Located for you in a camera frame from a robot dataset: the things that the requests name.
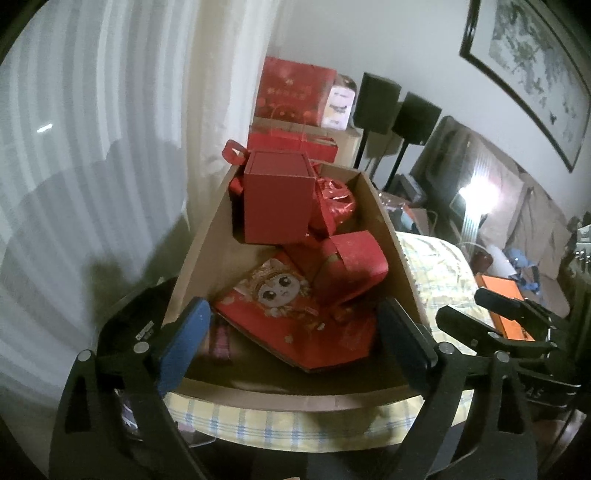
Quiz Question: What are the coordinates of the red box with round handle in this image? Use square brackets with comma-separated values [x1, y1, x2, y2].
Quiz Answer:
[284, 231, 389, 308]

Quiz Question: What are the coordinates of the blue cloth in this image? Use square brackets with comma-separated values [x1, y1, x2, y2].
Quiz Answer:
[503, 248, 541, 292]

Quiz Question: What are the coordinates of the framed ink painting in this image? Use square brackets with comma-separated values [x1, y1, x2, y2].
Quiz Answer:
[459, 0, 591, 174]

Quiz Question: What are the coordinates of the dark cluttered shelf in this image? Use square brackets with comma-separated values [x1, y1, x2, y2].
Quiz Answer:
[561, 215, 591, 296]

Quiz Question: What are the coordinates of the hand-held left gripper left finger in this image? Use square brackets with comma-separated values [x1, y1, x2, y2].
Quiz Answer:
[48, 296, 213, 480]

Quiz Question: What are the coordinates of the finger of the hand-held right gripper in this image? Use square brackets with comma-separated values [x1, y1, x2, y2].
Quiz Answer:
[475, 287, 573, 331]
[435, 305, 560, 360]

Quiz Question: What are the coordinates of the pink plaid cloth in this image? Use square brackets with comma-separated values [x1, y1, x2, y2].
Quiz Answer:
[208, 320, 234, 363]

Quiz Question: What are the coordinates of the black speaker on stand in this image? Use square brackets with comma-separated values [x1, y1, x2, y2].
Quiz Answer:
[388, 91, 443, 192]
[353, 71, 402, 169]

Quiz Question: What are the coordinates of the red gift box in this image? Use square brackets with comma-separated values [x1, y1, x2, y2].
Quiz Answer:
[257, 56, 338, 127]

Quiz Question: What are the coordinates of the large closed cardboard box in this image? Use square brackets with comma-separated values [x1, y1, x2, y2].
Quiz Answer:
[256, 117, 363, 167]

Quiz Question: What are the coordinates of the red foil packet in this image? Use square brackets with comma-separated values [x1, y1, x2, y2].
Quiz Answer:
[309, 178, 357, 236]

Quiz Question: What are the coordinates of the orange box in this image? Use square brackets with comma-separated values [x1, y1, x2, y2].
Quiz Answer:
[475, 274, 539, 343]

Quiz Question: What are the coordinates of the white curtain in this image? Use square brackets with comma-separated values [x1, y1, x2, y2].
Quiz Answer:
[0, 0, 278, 416]

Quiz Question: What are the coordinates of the red cube box with ribbon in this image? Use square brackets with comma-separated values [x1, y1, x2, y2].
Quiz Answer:
[223, 140, 319, 245]

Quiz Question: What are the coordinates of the clear plastic bag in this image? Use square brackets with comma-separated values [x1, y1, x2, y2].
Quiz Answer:
[375, 190, 419, 214]

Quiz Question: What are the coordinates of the sofa with striped cover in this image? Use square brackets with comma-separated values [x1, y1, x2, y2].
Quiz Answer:
[409, 115, 580, 319]

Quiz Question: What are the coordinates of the red cartoon printed bag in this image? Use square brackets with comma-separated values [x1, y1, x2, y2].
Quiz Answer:
[212, 251, 379, 370]

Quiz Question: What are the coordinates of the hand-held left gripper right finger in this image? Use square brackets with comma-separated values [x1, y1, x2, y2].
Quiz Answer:
[378, 296, 539, 480]

